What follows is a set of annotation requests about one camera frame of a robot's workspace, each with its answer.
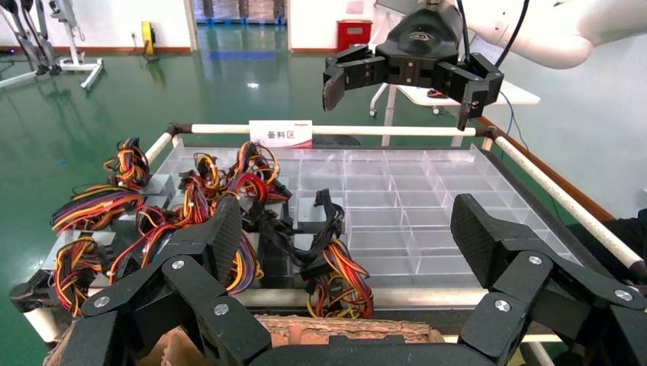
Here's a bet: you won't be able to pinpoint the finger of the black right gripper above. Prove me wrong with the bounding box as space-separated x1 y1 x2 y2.
322 44 390 112
436 53 505 133

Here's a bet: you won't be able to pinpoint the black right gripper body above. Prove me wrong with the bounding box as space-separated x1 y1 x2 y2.
376 5 474 88

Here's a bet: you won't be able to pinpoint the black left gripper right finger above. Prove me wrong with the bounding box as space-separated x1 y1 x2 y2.
449 193 647 366

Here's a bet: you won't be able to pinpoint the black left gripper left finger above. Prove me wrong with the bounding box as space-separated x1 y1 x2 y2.
60 194 274 366

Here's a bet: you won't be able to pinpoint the grey power supply colourful wires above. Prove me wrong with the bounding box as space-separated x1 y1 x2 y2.
230 172 295 223
40 230 120 318
176 152 231 226
108 204 214 284
293 233 376 320
50 184 170 237
227 141 282 185
224 230 266 297
103 137 177 199

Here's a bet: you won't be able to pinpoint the red metal cabinet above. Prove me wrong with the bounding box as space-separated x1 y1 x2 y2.
336 19 374 53

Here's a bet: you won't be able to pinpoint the white desk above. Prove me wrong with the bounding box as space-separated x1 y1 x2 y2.
369 75 541 147

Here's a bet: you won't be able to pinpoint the clear plastic divided tray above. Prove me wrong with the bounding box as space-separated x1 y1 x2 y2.
151 143 582 293

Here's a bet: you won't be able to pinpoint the white red printed sign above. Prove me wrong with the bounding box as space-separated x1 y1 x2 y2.
249 120 314 149

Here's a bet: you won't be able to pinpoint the goods on blue pallets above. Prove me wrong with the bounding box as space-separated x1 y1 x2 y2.
194 0 288 26

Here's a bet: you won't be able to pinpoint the brown cardboard divider box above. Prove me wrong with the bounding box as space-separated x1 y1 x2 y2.
43 313 447 366

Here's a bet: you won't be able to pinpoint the white stand with black feet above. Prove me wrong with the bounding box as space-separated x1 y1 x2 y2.
0 0 63 91

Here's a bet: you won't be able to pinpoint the blue cable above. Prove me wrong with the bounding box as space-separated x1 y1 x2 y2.
499 91 530 153

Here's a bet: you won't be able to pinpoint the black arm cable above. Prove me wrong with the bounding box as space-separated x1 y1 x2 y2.
456 0 472 63
494 0 531 68

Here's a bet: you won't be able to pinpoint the black coiled hose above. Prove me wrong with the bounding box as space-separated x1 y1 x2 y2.
312 134 363 149

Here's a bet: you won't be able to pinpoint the grey power supply black cables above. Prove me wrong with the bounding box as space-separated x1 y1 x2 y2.
260 188 349 268

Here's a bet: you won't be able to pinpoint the yellow wall device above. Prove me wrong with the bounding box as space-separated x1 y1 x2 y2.
140 21 158 57

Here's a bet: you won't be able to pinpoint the white metal stand frame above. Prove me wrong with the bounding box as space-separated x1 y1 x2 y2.
47 0 105 92

